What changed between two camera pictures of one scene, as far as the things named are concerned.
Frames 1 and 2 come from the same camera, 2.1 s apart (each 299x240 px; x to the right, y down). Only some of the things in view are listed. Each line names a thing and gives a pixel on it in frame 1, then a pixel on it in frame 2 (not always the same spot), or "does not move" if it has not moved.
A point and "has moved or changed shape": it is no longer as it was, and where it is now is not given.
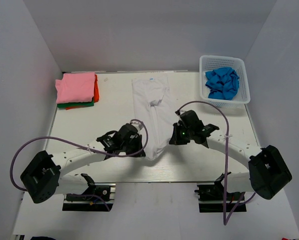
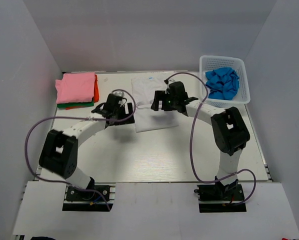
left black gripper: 137,137 to 122,108
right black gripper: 176,139 to 161,95
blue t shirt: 223,82 does not move
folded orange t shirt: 96,97 does not move
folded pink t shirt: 75,87 does not move
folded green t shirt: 63,105 does not move
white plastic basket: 224,80 does not move
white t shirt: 152,104 has moved or changed shape
